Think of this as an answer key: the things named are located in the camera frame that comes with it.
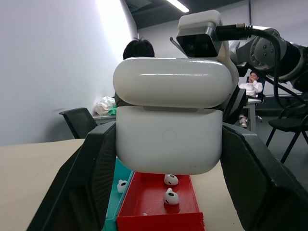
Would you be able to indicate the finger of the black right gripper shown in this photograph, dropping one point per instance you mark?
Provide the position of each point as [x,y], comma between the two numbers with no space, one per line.
[237,103]

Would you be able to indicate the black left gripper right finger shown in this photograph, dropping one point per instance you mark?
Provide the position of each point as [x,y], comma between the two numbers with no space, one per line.
[255,183]

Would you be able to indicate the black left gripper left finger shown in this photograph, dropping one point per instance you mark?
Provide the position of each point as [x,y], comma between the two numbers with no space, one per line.
[79,173]

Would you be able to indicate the white earbud charging case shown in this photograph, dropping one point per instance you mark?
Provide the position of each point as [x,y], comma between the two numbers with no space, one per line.
[168,134]

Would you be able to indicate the seated person in white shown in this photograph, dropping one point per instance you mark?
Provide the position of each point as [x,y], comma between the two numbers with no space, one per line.
[250,87]

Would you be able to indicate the grey desk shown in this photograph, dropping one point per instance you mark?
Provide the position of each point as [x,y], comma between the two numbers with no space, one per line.
[251,113]
[103,119]

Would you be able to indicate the teal plastic tray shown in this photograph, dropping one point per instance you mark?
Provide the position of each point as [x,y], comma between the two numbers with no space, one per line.
[115,204]

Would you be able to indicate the black mesh office chair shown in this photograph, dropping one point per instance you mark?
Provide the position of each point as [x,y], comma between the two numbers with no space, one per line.
[79,120]

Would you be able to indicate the black folding chair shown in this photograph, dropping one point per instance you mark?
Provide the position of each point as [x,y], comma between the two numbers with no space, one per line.
[288,122]

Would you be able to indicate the green cloth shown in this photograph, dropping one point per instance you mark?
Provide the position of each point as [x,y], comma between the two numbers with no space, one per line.
[111,111]

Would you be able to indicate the white plastic bag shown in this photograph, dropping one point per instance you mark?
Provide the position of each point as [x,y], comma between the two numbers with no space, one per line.
[103,104]

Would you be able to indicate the red plastic tray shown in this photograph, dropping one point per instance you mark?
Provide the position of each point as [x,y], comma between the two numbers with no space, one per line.
[149,197]

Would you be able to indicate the person with black hair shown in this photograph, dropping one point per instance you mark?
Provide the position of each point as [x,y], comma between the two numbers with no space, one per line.
[138,48]

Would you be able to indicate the ceiling light strip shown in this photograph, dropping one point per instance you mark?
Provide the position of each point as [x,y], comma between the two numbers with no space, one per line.
[180,5]

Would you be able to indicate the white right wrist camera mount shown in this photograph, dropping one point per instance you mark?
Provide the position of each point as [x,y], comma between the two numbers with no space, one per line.
[199,19]

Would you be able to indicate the white ventilation duct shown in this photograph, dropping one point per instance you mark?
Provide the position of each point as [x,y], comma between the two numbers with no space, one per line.
[130,21]

